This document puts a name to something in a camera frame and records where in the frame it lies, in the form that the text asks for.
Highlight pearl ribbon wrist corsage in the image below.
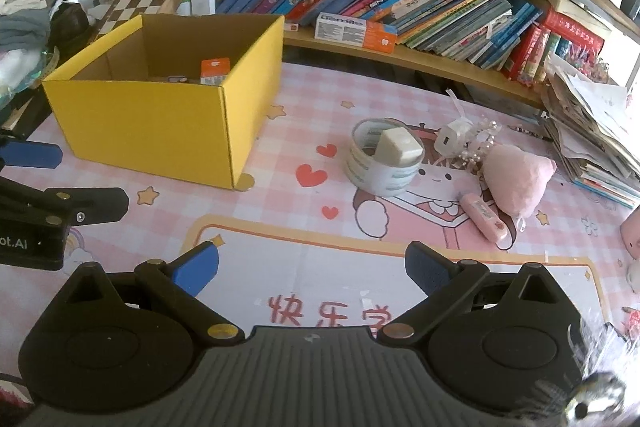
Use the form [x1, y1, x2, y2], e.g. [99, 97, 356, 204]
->
[432, 89, 501, 170]

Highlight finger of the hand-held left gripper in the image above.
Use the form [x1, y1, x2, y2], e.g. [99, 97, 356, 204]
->
[0, 177, 130, 229]
[0, 133, 63, 170]

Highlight white and orange carton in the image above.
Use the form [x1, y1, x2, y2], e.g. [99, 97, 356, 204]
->
[315, 12, 398, 54]

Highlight stack of papers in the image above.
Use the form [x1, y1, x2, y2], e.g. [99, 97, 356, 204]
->
[540, 54, 640, 210]

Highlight pink printed desk mat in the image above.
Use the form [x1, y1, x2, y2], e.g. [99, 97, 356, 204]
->
[0, 61, 640, 408]

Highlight off-white rounded block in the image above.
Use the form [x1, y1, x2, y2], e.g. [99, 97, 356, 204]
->
[375, 127, 423, 166]

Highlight pink soft toy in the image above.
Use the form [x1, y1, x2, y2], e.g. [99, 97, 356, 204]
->
[620, 207, 640, 255]

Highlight yellow cardboard box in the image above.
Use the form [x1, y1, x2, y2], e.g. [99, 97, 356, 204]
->
[41, 13, 286, 191]

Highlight small orange box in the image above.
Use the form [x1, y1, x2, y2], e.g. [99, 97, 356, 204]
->
[200, 58, 232, 86]

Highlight white fluffy cloth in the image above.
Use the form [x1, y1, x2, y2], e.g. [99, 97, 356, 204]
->
[0, 48, 47, 98]

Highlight pink correction tape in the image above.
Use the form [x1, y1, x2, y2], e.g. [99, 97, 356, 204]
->
[459, 192, 516, 244]

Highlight dark brown bag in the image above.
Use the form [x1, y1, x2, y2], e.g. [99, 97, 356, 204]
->
[50, 0, 92, 52]

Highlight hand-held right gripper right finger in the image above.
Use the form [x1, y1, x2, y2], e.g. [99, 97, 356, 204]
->
[376, 241, 568, 344]

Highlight white charger plug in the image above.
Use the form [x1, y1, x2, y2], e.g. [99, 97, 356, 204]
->
[436, 119, 473, 155]

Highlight pink plush toy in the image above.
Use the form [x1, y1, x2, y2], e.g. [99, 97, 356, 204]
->
[482, 144, 557, 233]

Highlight clear tape roll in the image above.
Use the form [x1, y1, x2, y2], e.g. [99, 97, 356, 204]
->
[345, 118, 426, 198]

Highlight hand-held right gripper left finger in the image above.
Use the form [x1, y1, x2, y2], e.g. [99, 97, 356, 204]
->
[60, 241, 246, 345]

